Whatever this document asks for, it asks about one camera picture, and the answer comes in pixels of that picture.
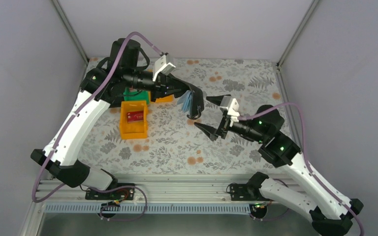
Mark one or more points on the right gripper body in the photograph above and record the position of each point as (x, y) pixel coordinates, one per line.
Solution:
(223, 123)

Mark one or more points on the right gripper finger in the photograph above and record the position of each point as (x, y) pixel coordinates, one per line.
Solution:
(222, 100)
(211, 132)

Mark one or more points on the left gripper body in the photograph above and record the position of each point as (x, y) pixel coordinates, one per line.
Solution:
(162, 87)

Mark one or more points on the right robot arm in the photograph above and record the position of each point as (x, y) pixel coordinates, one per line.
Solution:
(329, 212)

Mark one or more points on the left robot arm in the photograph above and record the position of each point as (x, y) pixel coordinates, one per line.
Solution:
(103, 88)

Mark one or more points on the red VIP card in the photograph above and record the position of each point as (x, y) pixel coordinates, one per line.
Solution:
(135, 116)

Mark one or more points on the green storage bin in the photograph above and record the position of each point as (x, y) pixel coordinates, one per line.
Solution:
(131, 94)

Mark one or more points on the floral table mat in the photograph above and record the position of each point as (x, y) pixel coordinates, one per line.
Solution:
(174, 145)

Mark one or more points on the near orange storage bin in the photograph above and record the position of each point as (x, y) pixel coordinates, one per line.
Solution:
(133, 130)

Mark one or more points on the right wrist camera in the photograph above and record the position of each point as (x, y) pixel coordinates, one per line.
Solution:
(230, 106)

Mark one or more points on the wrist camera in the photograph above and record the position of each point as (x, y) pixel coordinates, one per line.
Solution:
(164, 65)
(230, 106)

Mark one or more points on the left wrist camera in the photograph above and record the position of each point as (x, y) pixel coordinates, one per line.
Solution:
(164, 65)

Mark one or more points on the aluminium rail frame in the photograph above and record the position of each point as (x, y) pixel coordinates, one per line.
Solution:
(168, 188)

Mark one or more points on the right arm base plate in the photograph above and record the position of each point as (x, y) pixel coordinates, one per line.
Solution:
(241, 192)

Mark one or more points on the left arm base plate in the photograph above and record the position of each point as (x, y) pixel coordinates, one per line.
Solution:
(125, 193)

